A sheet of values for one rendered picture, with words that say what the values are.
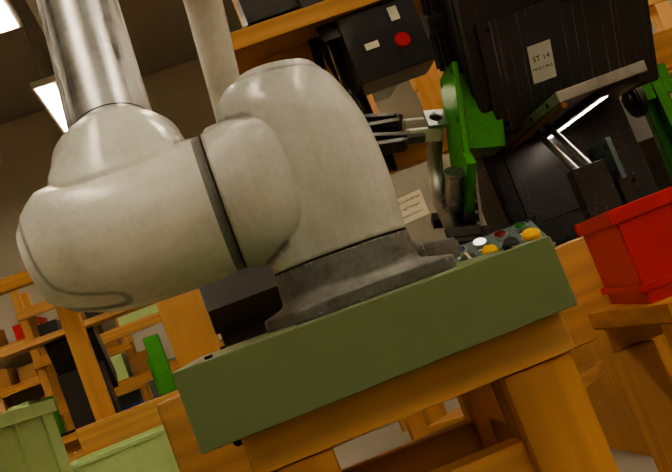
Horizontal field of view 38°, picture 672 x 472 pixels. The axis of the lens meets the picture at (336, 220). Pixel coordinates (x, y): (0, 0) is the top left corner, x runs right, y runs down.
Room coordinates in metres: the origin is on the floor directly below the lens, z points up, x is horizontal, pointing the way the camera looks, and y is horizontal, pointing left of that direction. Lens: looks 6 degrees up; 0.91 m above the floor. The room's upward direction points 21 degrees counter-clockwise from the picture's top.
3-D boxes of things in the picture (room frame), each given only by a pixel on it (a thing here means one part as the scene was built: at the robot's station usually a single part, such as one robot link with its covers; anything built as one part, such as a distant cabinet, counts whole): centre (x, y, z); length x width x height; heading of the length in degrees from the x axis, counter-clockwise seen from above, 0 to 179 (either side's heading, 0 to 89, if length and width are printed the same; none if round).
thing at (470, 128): (1.75, -0.30, 1.17); 0.13 x 0.12 x 0.20; 98
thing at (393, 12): (2.02, -0.23, 1.42); 0.17 x 0.12 x 0.15; 98
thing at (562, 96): (1.74, -0.46, 1.11); 0.39 x 0.16 x 0.03; 8
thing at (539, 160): (1.98, -0.45, 1.07); 0.30 x 0.18 x 0.34; 98
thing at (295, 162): (1.05, 0.02, 1.09); 0.18 x 0.16 x 0.22; 95
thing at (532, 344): (1.06, 0.01, 0.83); 0.32 x 0.32 x 0.04; 6
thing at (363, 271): (1.06, -0.01, 0.95); 0.22 x 0.18 x 0.06; 107
